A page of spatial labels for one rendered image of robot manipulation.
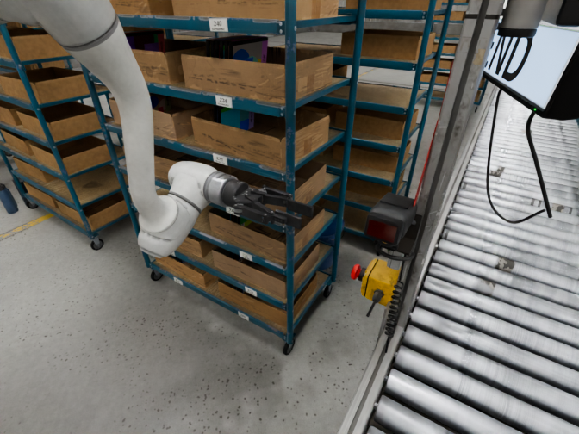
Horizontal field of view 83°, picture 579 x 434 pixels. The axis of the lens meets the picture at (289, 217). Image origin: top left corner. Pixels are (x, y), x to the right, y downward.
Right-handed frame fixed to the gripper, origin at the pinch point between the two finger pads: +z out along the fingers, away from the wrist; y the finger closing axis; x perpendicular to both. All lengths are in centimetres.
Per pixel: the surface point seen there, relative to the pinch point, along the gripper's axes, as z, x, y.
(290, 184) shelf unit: -12.4, 3.6, 18.1
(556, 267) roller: 62, 20, 42
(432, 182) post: 28.4, -17.0, -1.0
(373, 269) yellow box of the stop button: 21.1, 7.5, -0.5
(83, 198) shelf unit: -170, 61, 25
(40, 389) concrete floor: -96, 95, -50
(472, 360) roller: 45.5, 20.1, -2.4
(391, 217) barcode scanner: 24.6, -13.8, -10.7
